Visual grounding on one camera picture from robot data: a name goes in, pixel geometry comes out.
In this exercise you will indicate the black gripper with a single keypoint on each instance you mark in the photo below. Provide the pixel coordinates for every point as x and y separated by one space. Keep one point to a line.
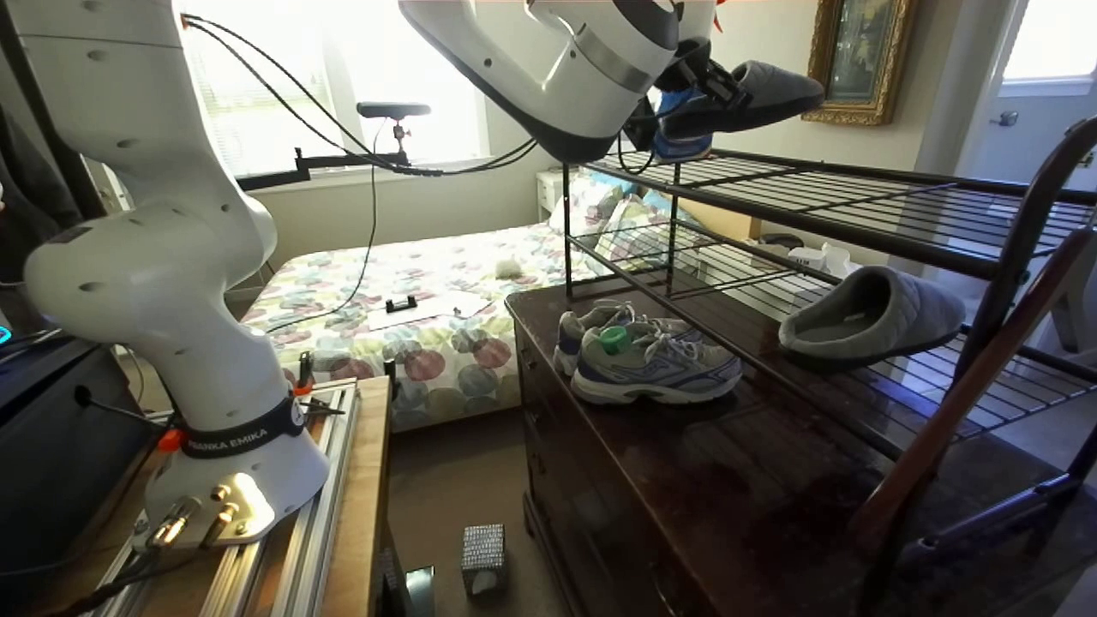
684 69

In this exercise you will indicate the grey bed slipper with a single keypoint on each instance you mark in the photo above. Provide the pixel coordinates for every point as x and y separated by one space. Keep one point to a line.
869 321
765 99

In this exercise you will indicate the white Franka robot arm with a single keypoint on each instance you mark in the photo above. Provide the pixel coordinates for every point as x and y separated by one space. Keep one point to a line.
149 285

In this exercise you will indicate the black metal shoe rack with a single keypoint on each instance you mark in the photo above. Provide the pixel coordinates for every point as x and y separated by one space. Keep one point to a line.
869 201

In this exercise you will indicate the bed with floral quilt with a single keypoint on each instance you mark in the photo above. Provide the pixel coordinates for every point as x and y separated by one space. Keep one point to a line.
435 344

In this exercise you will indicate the blue spray bottle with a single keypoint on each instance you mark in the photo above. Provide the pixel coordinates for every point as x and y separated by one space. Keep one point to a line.
686 145

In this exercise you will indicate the gold framed picture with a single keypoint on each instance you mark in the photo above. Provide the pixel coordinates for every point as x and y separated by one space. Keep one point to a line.
869 58

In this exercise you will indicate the grey blue sneaker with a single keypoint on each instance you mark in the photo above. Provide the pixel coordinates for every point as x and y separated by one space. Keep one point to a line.
665 364
583 328

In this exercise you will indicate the white door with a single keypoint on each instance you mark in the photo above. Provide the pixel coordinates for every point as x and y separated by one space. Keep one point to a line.
1051 113

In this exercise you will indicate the small grey box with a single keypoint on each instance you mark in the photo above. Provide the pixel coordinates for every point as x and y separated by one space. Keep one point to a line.
484 561

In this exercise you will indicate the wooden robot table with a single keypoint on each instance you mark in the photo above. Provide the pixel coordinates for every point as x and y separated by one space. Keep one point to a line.
357 503

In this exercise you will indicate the orange tag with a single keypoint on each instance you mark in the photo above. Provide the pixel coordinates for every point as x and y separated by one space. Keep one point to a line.
169 439

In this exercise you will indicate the black equipment box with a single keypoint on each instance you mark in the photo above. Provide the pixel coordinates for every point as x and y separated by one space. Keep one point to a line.
45 457

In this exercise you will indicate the black stereo camera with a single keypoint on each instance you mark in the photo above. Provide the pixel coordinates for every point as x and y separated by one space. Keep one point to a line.
397 111

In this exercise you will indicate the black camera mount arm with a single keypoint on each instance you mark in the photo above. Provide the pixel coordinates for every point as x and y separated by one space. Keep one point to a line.
297 173

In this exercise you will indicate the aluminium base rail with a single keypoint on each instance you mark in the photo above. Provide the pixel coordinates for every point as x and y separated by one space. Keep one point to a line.
286 561

